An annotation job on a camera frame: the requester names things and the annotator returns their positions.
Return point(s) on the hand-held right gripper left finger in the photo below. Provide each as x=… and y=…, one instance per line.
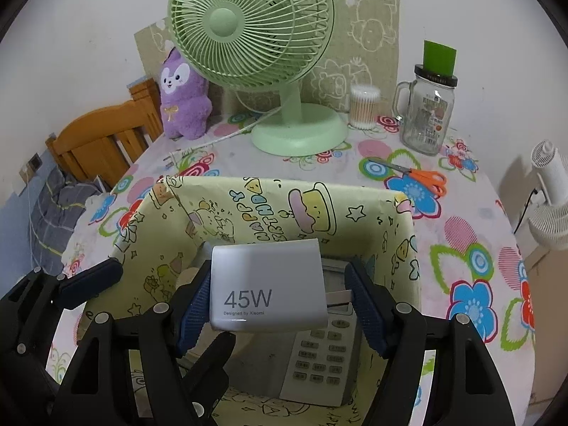
x=195, y=308

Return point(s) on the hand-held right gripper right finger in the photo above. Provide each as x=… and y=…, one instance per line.
x=366, y=306

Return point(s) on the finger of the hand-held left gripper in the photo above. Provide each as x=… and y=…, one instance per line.
x=88, y=282

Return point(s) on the white remote control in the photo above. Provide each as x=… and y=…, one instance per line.
x=319, y=364

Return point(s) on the white wall charger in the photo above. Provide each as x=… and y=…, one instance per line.
x=266, y=284

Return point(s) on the yellow cartoon printed box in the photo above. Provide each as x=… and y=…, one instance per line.
x=266, y=213

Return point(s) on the grey plaid blanket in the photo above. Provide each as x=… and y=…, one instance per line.
x=57, y=213

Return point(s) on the wooden chair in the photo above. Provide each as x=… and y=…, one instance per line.
x=97, y=142

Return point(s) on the beige door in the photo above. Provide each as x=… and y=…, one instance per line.
x=546, y=270

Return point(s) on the glass mug jar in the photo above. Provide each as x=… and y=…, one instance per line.
x=426, y=120

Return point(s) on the clear cotton swab container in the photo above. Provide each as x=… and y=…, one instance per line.
x=364, y=108

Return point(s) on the purple plush toy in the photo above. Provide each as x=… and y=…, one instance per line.
x=184, y=106

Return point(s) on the white standing fan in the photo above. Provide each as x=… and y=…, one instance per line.
x=550, y=213

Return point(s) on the green plastic cup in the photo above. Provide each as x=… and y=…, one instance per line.
x=439, y=57

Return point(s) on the green desk fan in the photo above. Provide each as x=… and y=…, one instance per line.
x=230, y=22

